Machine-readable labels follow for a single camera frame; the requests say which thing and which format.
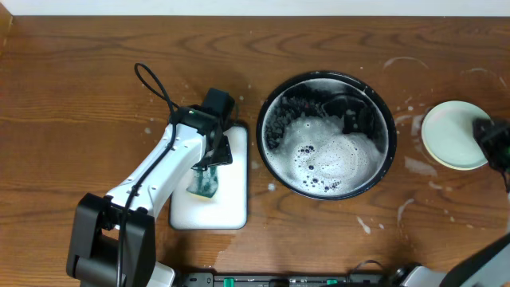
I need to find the green yellow sponge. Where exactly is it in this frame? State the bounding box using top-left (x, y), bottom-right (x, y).
top-left (186, 167), bottom-right (219, 199)

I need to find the mint green plate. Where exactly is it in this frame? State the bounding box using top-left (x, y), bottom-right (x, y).
top-left (421, 100), bottom-right (490, 171)

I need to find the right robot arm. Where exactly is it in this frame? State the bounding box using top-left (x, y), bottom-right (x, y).
top-left (388, 118), bottom-right (509, 287)

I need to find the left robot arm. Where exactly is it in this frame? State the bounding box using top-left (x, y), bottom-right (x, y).
top-left (66, 104), bottom-right (232, 286)

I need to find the black rectangular foam tray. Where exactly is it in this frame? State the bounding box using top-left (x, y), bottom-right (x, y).
top-left (169, 124), bottom-right (249, 230)

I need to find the round black tray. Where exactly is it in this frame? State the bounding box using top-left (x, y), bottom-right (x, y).
top-left (256, 71), bottom-right (397, 200)

